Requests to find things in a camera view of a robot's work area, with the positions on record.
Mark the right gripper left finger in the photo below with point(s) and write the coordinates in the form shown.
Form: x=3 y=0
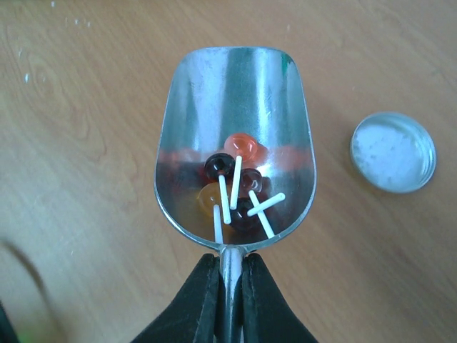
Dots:
x=191 y=315

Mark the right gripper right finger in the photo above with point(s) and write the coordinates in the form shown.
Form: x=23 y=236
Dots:
x=266 y=315

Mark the dark red lollipop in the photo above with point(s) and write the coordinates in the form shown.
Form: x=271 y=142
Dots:
x=242 y=223
x=257 y=189
x=218 y=167

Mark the yellow lollipop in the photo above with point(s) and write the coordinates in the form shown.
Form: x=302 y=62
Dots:
x=209 y=201

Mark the metal scoop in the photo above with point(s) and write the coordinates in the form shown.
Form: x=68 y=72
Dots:
x=216 y=92

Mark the orange lollipop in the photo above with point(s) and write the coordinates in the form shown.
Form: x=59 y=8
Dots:
x=253 y=155

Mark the metal jar lid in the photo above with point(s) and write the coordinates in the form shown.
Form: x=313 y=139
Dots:
x=393 y=152

